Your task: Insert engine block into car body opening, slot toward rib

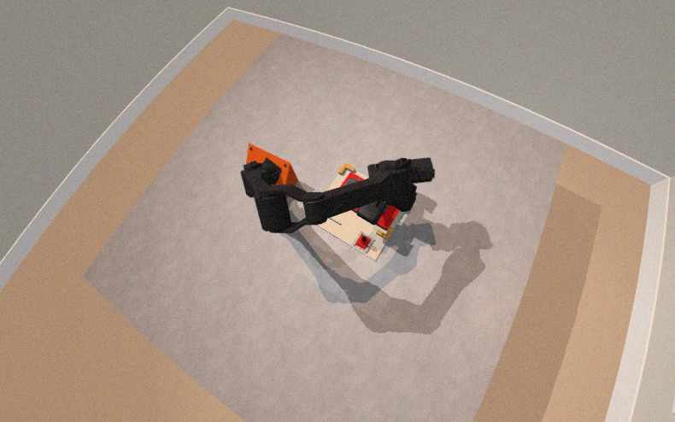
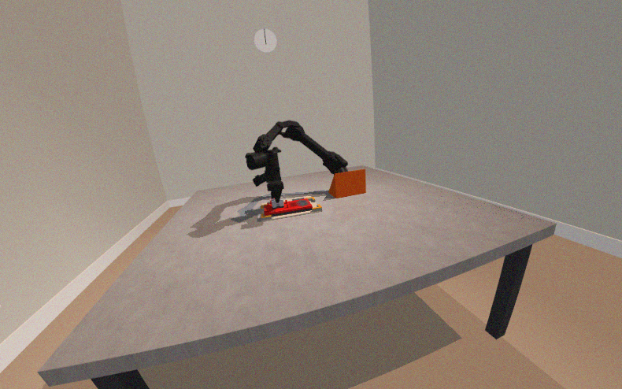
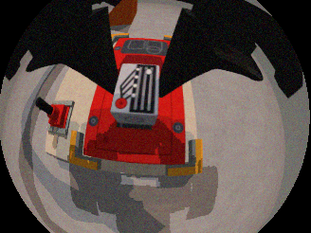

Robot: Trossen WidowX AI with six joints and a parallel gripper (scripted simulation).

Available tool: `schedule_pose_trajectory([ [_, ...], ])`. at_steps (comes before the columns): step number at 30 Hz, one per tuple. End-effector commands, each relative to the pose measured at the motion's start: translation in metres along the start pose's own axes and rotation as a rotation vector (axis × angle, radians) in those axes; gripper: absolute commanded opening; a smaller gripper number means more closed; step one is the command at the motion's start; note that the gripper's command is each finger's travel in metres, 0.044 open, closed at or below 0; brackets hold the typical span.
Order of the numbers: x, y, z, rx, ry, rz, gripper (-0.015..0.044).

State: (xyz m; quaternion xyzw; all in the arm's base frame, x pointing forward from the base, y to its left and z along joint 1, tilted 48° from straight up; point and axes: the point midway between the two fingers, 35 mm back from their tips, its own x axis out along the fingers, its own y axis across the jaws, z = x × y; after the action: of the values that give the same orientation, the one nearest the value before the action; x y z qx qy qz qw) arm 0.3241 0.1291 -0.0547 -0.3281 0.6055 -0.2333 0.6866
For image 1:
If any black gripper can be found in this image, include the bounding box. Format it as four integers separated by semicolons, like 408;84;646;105
356;200;387;225

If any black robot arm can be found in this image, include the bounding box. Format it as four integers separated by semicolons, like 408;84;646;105
241;157;435;233

